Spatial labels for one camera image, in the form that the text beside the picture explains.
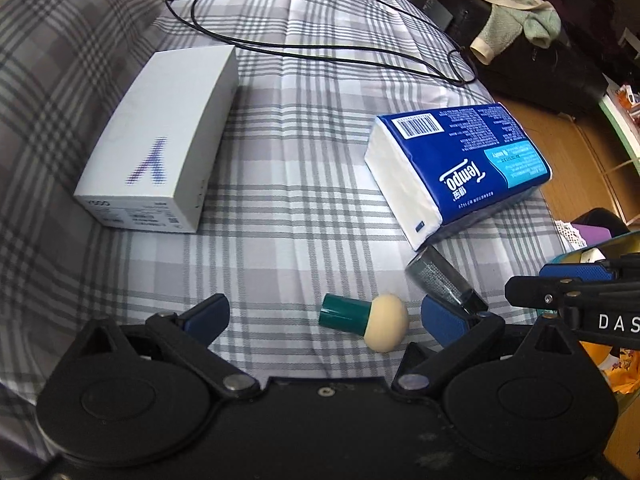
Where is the gold tin tray teal rim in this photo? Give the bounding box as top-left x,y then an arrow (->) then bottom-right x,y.
547,232 -> 640,267

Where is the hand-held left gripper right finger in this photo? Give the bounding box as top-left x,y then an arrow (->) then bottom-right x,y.
392,296 -> 586,397

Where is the white lace doily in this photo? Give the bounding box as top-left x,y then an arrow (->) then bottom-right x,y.
554,220 -> 583,252

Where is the dark cylindrical bottle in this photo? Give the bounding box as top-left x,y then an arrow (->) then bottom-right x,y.
405,245 -> 488,316

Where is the blue tissue pack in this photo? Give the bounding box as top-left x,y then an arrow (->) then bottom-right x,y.
364,102 -> 553,252

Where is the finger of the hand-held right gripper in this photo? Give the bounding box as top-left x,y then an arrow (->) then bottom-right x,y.
505,272 -> 640,311
540,255 -> 640,281

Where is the glass coffee table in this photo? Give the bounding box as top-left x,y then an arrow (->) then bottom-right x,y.
597,72 -> 640,161

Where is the black cable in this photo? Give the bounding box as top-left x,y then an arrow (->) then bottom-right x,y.
165,0 -> 476,86

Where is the purple cloth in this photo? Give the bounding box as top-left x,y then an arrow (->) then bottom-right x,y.
570,222 -> 613,249

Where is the white phone box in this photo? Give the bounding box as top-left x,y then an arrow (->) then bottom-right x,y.
74,45 -> 238,234

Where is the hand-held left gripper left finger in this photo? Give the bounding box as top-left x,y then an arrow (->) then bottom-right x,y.
67,294 -> 258,396

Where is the pile of small packets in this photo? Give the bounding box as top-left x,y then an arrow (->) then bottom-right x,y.
612,82 -> 640,121

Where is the beige makeup puff green handle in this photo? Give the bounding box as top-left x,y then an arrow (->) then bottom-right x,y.
318,294 -> 409,352

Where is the mint green sweater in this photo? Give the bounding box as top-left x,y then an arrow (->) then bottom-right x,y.
470,0 -> 561,66

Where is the black round stool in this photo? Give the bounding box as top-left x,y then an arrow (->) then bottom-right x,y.
572,210 -> 623,233

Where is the orange satin pouch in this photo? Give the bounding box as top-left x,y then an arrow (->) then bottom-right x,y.
597,342 -> 640,396

